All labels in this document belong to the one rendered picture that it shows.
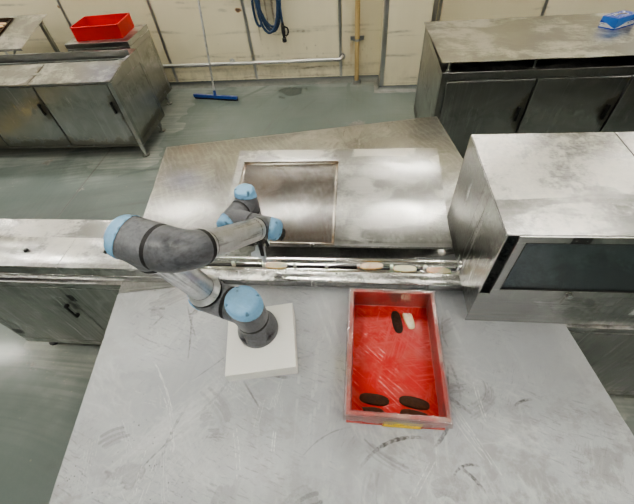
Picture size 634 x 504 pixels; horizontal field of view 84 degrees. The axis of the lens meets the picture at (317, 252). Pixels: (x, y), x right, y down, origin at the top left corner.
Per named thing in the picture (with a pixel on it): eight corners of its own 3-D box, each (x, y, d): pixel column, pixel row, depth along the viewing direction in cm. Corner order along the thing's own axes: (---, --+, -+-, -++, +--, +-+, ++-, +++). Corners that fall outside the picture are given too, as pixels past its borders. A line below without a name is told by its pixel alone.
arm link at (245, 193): (227, 194, 123) (239, 179, 128) (235, 216, 131) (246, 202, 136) (246, 198, 120) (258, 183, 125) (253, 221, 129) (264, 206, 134)
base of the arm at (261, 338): (278, 345, 129) (273, 334, 121) (238, 351, 129) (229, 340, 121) (277, 308, 138) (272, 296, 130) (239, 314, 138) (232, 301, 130)
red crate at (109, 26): (76, 41, 366) (68, 27, 356) (91, 29, 389) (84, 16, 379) (123, 38, 363) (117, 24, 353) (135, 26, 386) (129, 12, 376)
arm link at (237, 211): (239, 226, 114) (256, 204, 121) (210, 218, 118) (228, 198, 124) (245, 242, 120) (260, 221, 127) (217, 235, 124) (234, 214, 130)
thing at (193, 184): (183, 366, 220) (117, 293, 158) (205, 232, 295) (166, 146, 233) (470, 332, 221) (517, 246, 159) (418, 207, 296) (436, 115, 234)
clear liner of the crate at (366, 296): (342, 425, 115) (341, 417, 108) (348, 299, 146) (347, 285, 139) (449, 434, 111) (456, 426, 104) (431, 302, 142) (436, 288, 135)
